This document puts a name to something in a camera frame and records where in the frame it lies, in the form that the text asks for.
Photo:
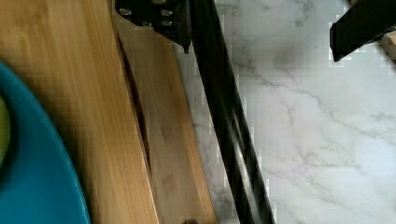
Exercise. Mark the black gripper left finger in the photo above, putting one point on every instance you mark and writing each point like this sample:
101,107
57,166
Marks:
169,18

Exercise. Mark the bamboo cutting board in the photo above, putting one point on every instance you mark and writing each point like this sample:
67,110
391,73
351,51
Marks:
388,44

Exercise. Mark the blue plate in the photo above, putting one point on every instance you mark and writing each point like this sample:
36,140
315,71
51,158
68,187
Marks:
39,184

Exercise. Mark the wooden cabinet top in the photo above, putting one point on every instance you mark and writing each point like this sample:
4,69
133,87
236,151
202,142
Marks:
67,53

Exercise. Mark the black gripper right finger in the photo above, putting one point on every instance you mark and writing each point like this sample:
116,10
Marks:
365,22

